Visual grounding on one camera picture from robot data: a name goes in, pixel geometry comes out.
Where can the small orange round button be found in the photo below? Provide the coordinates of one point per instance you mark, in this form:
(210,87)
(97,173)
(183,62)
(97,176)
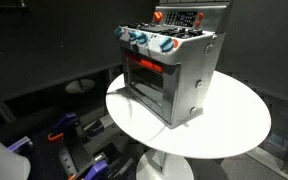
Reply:
(197,23)
(200,15)

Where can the grey oven door with window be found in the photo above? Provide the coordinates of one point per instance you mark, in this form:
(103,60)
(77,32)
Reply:
(150,91)

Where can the black keypad panel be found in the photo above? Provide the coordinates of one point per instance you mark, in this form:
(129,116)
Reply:
(181,18)

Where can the grey toy kitchen stove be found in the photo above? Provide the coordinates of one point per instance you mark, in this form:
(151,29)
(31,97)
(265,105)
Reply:
(187,76)

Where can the blue stove knob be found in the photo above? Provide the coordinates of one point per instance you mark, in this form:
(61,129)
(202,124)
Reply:
(166,44)
(143,38)
(133,35)
(119,31)

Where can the dark clamp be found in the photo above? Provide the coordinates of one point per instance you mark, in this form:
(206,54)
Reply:
(94,128)

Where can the large orange dial knob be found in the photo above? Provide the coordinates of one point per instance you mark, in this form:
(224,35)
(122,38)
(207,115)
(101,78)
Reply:
(158,16)

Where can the round white table base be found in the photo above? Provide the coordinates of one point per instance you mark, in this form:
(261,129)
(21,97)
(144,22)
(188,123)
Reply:
(164,168)

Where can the purple clamp with orange trigger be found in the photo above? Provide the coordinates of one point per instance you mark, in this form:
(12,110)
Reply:
(65,120)

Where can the round white table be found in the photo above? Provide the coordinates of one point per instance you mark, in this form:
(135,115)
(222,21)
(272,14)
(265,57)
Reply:
(230,120)

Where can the black perforated bar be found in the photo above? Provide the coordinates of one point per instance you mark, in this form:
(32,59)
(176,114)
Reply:
(67,161)

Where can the white rounded object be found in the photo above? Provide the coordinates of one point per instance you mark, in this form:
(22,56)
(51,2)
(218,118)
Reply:
(0,160)

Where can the small round pedestal base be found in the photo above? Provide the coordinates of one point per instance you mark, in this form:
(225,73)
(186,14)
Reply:
(80,86)

